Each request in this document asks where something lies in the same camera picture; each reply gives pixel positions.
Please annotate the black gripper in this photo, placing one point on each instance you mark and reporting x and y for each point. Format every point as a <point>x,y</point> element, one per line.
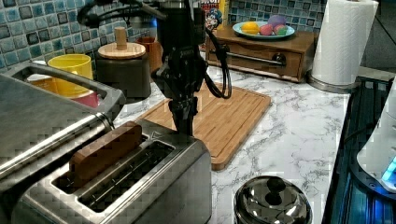
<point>179,77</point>

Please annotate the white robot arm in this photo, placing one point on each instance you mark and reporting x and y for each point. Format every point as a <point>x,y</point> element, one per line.
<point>180,31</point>

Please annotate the stainless steel toaster oven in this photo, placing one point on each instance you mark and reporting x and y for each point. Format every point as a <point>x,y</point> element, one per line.
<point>40,129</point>

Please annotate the bamboo cutting board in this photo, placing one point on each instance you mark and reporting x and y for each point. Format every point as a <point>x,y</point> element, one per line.
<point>220,127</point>

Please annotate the brown bread slice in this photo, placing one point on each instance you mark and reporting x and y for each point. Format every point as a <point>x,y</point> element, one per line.
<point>93,159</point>

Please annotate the dark canister with wooden lid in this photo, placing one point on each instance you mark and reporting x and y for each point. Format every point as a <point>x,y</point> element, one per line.
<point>125,66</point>

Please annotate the light blue plate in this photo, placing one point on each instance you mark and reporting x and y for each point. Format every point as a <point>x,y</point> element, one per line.
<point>237,30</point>

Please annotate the colourful cereal box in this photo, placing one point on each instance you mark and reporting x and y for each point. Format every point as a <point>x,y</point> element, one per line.
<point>216,13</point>

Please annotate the yellow lemon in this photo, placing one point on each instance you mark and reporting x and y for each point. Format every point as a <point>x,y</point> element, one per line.
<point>250,27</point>

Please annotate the yellow mug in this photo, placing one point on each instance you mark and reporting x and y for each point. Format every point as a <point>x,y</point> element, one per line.
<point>77,64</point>

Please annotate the wooden drawer box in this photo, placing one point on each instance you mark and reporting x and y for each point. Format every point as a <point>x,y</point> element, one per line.
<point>287,57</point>

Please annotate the stainless steel kettle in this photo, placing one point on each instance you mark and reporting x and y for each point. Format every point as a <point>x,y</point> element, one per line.
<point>271,199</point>

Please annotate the red green strawberry toy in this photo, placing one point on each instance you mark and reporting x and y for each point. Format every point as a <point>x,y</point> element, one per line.
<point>280,29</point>

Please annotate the purple toy fruit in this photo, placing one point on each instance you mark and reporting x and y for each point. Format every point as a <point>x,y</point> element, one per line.
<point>276,20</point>

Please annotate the paper towel roll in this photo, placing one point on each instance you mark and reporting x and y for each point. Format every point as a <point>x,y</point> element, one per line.
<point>341,44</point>

